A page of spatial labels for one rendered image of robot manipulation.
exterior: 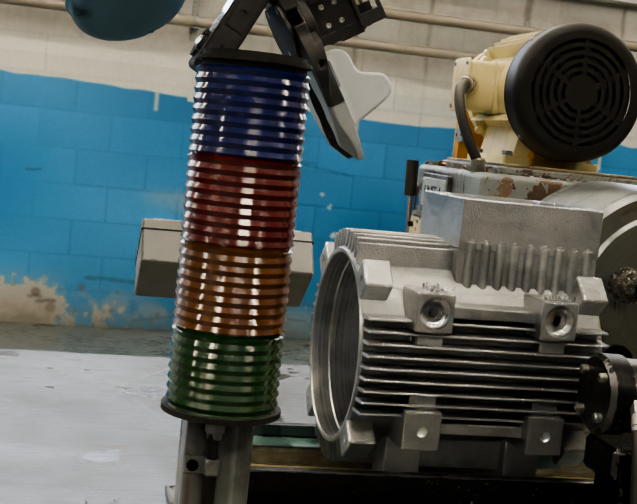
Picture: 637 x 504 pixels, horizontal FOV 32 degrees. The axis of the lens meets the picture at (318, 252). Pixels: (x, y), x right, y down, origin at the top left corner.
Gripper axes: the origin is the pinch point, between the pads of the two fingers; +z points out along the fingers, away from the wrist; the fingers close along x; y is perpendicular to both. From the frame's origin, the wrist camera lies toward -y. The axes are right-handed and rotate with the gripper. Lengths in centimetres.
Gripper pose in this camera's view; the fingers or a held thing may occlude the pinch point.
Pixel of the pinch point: (341, 147)
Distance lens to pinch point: 96.8
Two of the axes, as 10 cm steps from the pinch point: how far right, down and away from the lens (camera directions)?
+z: 4.0, 9.0, 1.9
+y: 8.9, -4.3, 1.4
